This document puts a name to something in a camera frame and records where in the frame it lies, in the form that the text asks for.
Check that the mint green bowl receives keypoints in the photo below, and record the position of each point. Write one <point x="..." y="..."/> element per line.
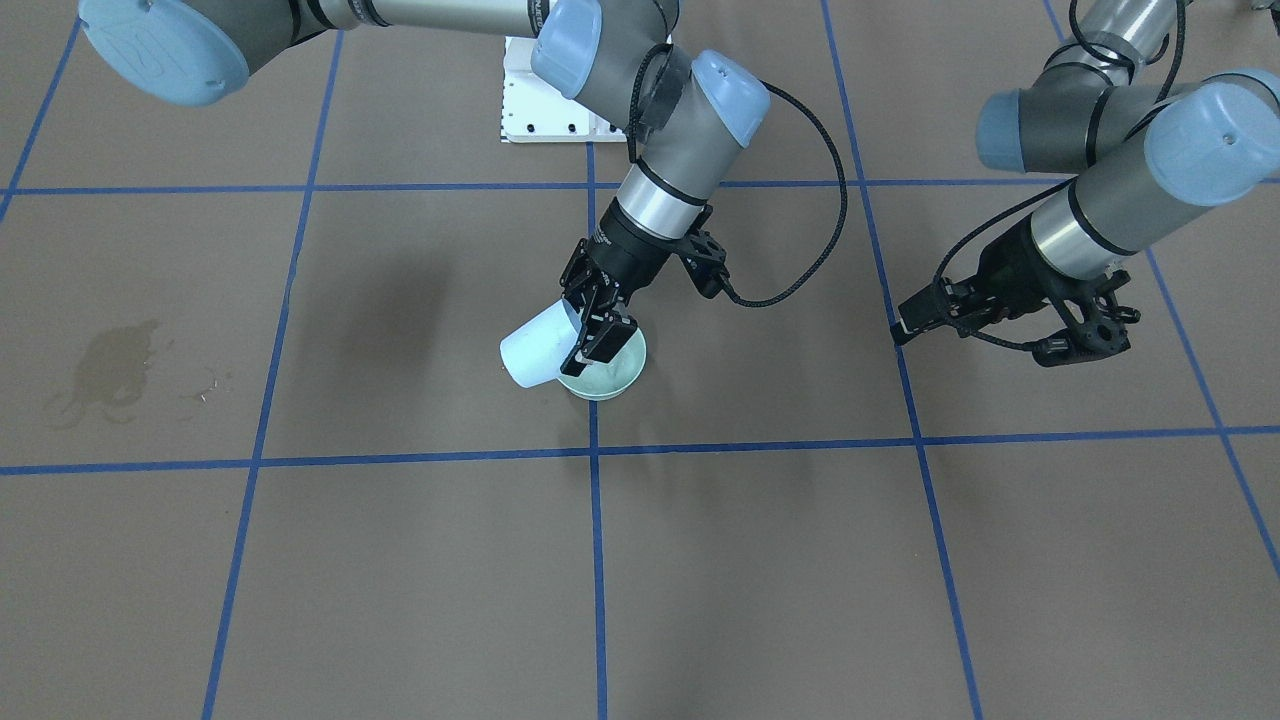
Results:
<point x="601" y="381"/>

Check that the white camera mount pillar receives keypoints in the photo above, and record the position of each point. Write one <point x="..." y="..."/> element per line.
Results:
<point x="534" y="112"/>

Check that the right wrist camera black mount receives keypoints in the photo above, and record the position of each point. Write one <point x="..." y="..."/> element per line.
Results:
<point x="702" y="257"/>

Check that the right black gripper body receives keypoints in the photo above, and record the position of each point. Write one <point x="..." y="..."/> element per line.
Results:
<point x="632" y="251"/>

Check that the light blue plastic cup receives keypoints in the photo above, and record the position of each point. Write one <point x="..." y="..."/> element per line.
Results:
<point x="535" y="352"/>

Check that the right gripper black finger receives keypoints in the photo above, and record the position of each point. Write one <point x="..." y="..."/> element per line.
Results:
<point x="597" y="336"/>
<point x="589" y="290"/>

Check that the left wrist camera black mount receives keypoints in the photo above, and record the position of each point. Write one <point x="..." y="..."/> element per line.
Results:
<point x="1095" y="323"/>

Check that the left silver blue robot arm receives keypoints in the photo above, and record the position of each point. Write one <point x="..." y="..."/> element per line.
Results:
<point x="1140" y="162"/>

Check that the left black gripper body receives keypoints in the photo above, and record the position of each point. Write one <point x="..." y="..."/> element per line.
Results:
<point x="1012" y="267"/>

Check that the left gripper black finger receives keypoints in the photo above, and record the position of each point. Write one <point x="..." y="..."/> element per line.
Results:
<point x="913" y="322"/>
<point x="952" y="297"/>

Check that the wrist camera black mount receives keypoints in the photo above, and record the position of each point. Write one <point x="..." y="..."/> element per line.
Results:
<point x="702" y="257"/>
<point x="1095" y="323"/>

